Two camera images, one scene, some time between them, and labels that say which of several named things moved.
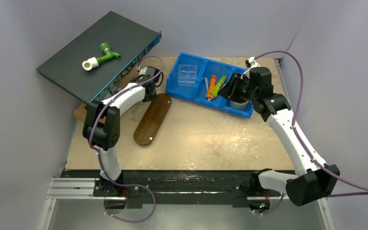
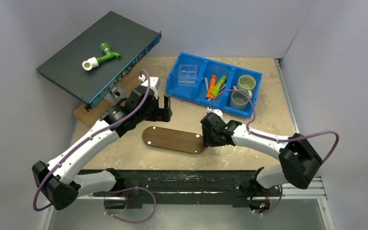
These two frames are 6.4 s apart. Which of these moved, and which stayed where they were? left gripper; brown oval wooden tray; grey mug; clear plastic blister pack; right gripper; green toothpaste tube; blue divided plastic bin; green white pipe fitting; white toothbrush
Moved: right gripper; brown oval wooden tray; left gripper
Stayed: white toothbrush; blue divided plastic bin; green white pipe fitting; grey mug; clear plastic blister pack; green toothpaste tube
